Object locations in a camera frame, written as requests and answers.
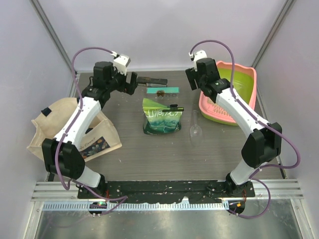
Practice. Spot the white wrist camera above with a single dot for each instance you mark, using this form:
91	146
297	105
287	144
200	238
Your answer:
121	63
195	56

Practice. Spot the aluminium frame rail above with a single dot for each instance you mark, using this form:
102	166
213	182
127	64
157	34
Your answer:
55	198

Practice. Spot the cat litter granules pile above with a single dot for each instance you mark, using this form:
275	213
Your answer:
210	102

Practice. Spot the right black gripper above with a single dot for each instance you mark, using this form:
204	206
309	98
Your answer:
192	75

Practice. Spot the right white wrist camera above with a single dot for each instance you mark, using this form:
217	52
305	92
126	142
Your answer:
195	56

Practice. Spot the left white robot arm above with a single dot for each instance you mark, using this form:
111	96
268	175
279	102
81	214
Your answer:
62	153

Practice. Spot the black bag clip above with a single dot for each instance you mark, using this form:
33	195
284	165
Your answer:
173	108

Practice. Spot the pink green litter box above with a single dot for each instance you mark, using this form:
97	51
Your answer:
244	82

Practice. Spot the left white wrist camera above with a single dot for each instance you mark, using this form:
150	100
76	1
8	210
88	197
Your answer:
121	63

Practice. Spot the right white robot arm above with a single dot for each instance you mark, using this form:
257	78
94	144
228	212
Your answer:
263	141

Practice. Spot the clear plastic scoop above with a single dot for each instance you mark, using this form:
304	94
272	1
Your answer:
196	135

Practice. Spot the teal rectangular box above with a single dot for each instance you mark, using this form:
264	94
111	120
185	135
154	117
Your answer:
165	90

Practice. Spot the green cat litter bag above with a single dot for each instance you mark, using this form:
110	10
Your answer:
159	122

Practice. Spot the black rectangular box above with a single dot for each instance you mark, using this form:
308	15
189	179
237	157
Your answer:
152	82

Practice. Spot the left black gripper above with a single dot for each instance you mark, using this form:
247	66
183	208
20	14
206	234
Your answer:
129	87

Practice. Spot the beige canvas tote bag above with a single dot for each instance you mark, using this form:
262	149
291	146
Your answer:
100	138

